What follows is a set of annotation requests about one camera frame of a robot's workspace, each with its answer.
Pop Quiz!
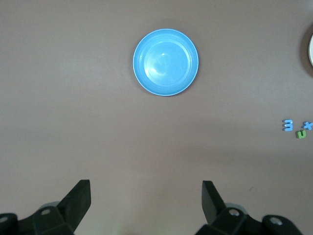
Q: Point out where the brown table cover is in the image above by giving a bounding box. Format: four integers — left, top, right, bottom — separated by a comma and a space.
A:
0, 0, 313, 235

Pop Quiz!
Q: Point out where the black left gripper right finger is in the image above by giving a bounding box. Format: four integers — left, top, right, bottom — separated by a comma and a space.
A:
195, 180, 304, 235

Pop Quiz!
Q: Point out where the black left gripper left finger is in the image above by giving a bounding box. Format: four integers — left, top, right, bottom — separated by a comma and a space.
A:
0, 180, 91, 235

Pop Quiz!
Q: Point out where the blue round plate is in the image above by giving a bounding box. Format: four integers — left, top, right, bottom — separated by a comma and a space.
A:
133, 28, 200, 97

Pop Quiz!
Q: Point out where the blue letter m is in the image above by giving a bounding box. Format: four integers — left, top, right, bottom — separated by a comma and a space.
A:
282, 119, 294, 132

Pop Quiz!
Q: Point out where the beige round plate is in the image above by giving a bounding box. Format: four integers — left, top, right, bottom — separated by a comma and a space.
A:
307, 33, 313, 68

